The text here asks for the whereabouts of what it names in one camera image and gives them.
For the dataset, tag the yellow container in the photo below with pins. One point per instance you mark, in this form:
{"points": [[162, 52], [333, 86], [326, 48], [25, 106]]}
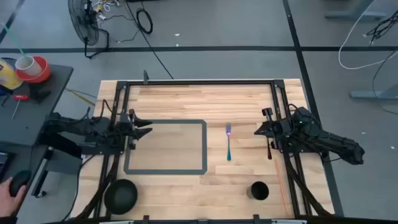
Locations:
{"points": [[9, 79]]}

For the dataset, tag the grey desk foot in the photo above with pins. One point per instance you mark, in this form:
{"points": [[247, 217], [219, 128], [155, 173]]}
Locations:
{"points": [[370, 94], [354, 14]]}

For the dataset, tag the black bowl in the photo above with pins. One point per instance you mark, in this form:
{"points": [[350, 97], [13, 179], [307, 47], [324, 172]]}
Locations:
{"points": [[120, 196]]}

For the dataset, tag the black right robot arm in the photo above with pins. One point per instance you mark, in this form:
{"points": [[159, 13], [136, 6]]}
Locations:
{"points": [[335, 144]]}

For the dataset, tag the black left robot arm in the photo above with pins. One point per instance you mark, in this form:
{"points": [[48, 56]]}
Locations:
{"points": [[77, 127]]}

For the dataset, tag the person's hand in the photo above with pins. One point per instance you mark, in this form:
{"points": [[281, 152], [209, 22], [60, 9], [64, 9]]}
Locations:
{"points": [[7, 202]]}

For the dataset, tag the grey rectangular tape outline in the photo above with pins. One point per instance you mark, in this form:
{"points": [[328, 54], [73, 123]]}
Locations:
{"points": [[164, 171]]}

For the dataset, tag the dark grey side desk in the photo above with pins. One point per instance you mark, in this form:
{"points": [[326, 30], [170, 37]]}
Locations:
{"points": [[34, 121]]}

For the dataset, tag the white paper cup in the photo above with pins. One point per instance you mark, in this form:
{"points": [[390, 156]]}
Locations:
{"points": [[29, 67]]}

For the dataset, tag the small black clamp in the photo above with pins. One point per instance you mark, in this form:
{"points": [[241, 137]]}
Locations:
{"points": [[38, 93]]}

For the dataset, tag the black computer mouse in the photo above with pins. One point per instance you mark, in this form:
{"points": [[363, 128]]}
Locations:
{"points": [[19, 182]]}

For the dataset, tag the black floor fan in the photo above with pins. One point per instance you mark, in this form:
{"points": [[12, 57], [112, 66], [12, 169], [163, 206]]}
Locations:
{"points": [[84, 21]]}

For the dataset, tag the green straw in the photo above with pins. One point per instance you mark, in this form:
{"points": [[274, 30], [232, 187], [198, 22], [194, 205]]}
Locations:
{"points": [[14, 39]]}

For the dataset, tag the black cup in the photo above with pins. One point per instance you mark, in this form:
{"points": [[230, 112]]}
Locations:
{"points": [[259, 190]]}

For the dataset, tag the red bowl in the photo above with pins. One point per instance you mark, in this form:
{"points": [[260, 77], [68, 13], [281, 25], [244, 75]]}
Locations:
{"points": [[43, 74]]}

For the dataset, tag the iridescent metal fork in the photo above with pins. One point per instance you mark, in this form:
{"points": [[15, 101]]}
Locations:
{"points": [[229, 146]]}

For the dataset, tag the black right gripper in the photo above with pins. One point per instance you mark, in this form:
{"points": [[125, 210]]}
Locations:
{"points": [[281, 130]]}

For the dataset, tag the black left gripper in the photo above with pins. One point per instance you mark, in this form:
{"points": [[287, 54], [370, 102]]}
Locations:
{"points": [[122, 129]]}

